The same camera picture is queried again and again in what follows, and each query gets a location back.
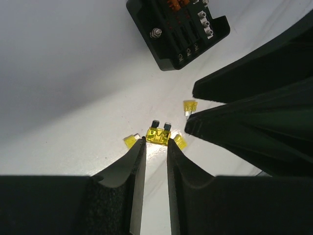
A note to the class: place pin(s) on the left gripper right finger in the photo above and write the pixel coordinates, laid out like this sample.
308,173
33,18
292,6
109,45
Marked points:
203,204

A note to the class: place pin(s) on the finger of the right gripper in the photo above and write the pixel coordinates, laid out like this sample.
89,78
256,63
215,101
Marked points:
284,60
272,131

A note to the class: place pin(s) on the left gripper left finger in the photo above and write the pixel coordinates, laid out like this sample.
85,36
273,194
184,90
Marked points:
107,203

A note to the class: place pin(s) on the yellow blade fuse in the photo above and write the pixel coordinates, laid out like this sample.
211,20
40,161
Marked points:
131,140
180,141
158,135
190,107

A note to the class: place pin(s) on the black fuse box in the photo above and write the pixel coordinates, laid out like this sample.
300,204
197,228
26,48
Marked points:
177,31

